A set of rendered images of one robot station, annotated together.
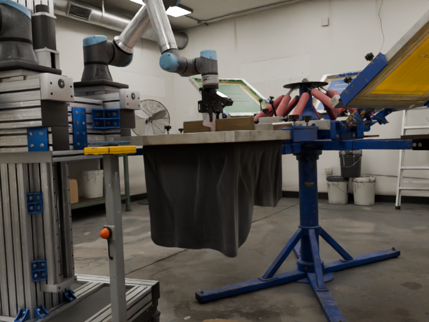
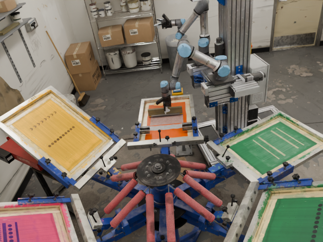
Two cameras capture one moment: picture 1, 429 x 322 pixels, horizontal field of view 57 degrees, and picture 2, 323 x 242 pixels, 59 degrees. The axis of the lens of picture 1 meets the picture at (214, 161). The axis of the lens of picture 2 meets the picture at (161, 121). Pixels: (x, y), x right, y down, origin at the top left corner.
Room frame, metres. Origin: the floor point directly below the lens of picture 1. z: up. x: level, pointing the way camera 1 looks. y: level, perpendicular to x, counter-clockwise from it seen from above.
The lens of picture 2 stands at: (3.95, -1.19, 2.68)
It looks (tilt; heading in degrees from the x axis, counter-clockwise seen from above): 36 degrees down; 153
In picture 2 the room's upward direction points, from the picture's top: 9 degrees counter-clockwise
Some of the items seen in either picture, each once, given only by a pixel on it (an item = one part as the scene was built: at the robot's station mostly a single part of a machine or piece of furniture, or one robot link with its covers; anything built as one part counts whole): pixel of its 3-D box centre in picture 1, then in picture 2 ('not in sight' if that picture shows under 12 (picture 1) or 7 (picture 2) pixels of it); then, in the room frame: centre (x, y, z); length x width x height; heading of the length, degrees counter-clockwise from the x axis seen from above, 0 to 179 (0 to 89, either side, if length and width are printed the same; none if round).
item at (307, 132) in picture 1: (301, 133); (137, 134); (1.86, -0.41, 0.97); 0.30 x 0.05 x 0.07; 146
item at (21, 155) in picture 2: not in sight; (37, 143); (1.42, -1.26, 1.06); 0.61 x 0.46 x 0.12; 26
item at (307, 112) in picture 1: (308, 178); (169, 224); (2.70, -0.63, 0.67); 0.39 x 0.39 x 1.35
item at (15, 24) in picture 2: not in sight; (8, 29); (-0.16, -1.01, 1.77); 0.41 x 0.10 x 0.03; 142
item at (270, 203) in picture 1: (260, 191); not in sight; (1.66, -0.19, 0.74); 0.46 x 0.04 x 0.42; 146
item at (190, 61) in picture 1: (188, 66); (174, 85); (1.81, 0.10, 1.29); 0.11 x 0.11 x 0.08; 57
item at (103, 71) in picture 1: (96, 73); (220, 73); (1.97, 0.56, 1.31); 0.15 x 0.15 x 0.10
